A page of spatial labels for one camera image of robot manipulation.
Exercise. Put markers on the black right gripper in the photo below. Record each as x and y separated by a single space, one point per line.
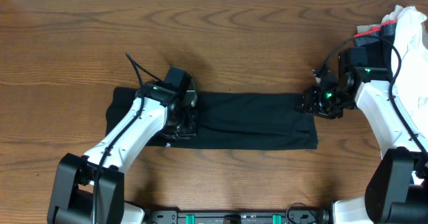
311 104

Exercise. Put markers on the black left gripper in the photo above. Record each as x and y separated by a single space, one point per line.
192 130

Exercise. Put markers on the black t-shirt white logo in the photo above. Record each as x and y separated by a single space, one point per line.
248 121

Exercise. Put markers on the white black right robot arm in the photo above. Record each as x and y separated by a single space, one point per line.
397 192

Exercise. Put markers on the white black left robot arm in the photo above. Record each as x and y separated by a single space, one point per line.
90 188

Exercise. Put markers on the white crumpled garment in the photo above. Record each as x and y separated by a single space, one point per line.
411 43

